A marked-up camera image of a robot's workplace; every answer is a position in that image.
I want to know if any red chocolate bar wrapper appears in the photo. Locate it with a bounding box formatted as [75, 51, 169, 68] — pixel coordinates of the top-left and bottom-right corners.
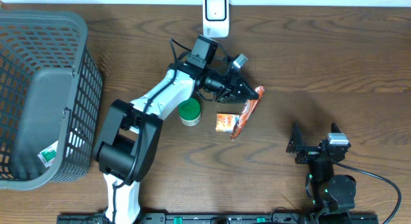
[231, 85, 265, 141]

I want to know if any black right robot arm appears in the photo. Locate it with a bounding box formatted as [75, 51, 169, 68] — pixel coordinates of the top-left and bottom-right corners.
[286, 123, 356, 223]

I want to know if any white green carton box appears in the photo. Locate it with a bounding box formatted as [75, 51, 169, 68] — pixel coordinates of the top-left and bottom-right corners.
[37, 141, 58, 168]

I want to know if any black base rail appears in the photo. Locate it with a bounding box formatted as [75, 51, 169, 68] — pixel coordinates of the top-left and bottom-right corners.
[57, 212, 378, 224]

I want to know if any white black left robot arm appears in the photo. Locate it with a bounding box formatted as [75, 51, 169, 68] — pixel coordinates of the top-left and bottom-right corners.
[92, 55, 259, 223]

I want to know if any white barcode scanner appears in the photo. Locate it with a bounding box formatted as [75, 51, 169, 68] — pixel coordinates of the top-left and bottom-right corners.
[202, 0, 230, 38]

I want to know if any small orange snack packet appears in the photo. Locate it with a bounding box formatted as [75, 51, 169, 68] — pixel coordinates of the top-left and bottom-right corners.
[215, 113, 240, 132]

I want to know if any green lid jar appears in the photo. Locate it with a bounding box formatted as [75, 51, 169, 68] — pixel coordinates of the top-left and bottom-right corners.
[178, 98, 201, 126]

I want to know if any grey plastic basket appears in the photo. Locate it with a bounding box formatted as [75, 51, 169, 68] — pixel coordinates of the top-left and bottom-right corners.
[1, 10, 103, 191]

